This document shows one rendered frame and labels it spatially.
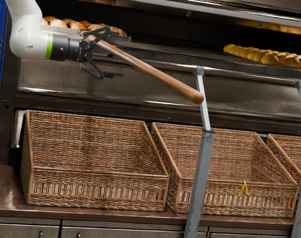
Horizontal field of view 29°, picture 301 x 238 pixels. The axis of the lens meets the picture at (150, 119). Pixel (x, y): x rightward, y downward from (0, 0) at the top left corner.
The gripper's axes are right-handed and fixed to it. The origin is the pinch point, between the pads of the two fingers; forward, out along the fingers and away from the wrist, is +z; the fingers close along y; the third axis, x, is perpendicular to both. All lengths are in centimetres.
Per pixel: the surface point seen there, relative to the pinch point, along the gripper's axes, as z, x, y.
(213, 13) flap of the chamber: 48, -41, -20
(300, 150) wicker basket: 112, -50, 40
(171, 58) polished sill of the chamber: 37, -56, 3
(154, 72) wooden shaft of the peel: -0.9, 44.8, -0.8
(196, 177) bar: 35, 4, 42
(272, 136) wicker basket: 95, -51, 34
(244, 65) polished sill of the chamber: 74, -55, 2
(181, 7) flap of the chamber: 33, -41, -21
